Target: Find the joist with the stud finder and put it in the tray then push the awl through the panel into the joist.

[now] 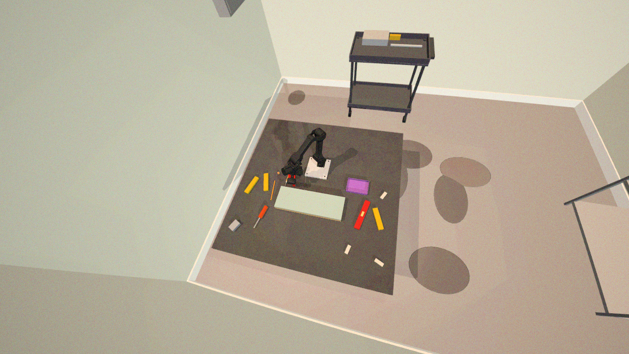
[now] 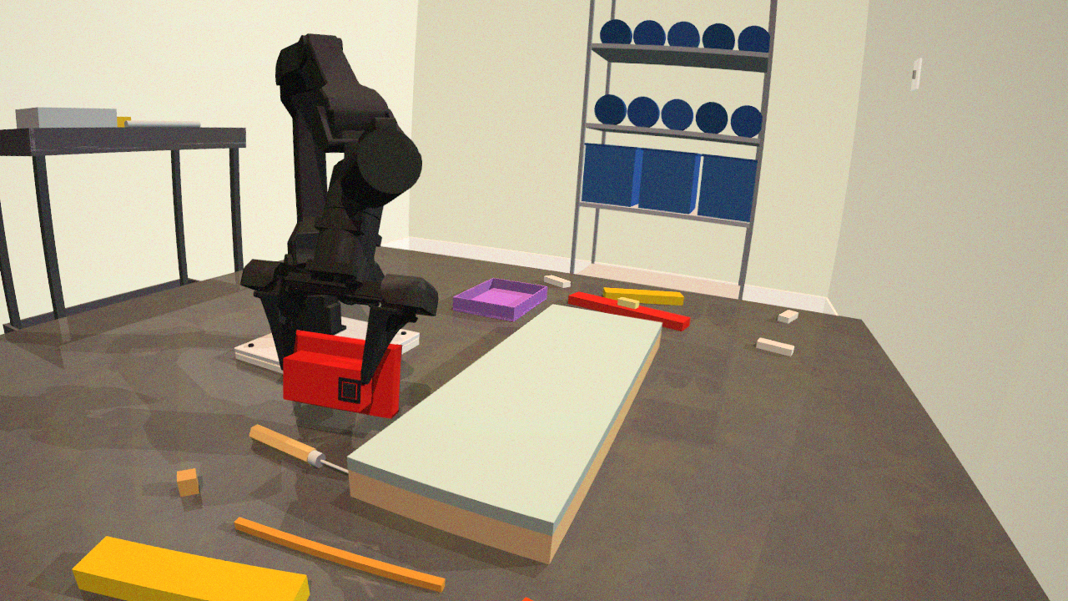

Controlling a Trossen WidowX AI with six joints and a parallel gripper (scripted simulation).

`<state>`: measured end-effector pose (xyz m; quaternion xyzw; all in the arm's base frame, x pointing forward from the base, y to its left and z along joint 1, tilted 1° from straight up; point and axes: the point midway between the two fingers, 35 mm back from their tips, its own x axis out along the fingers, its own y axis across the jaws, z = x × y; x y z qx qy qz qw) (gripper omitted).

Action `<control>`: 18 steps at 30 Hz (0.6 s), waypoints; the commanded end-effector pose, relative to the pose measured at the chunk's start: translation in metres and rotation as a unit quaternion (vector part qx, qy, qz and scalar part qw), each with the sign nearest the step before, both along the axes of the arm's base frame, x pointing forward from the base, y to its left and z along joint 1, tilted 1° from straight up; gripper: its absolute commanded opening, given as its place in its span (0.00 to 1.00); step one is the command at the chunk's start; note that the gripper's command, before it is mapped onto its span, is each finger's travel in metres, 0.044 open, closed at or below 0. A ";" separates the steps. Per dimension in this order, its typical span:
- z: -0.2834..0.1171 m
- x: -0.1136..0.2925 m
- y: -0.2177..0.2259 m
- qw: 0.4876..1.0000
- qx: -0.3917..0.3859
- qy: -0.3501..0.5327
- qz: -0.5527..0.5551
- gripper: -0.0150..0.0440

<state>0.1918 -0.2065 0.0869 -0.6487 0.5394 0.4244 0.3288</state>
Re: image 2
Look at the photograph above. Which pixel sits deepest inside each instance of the purple shallow tray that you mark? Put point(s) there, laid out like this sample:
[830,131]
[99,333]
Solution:
[501,299]

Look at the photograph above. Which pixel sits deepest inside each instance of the awl with yellow-brown wooden handle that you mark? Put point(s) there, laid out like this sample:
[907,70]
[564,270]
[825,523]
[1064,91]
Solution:
[289,447]

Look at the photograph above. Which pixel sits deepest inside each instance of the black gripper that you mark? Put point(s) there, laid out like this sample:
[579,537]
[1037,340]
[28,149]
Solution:
[344,255]

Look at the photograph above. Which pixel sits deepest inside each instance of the yellow flat bar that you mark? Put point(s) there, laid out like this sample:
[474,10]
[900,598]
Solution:
[137,572]
[645,296]

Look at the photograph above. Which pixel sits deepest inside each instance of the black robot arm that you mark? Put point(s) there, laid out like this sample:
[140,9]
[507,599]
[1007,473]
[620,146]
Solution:
[333,113]

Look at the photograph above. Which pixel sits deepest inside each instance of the orange long thin bar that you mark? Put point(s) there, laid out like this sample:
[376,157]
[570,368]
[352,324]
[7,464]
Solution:
[340,556]

